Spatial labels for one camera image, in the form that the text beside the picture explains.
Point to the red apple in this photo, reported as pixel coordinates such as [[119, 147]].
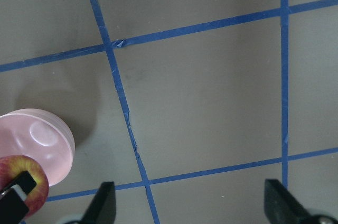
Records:
[[12, 166]]

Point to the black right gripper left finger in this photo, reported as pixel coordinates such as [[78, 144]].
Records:
[[102, 208]]

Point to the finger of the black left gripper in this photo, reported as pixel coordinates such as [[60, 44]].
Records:
[[13, 197]]

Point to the pink bowl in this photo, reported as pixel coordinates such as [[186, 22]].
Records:
[[41, 135]]

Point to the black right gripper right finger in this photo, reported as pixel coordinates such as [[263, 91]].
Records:
[[280, 206]]

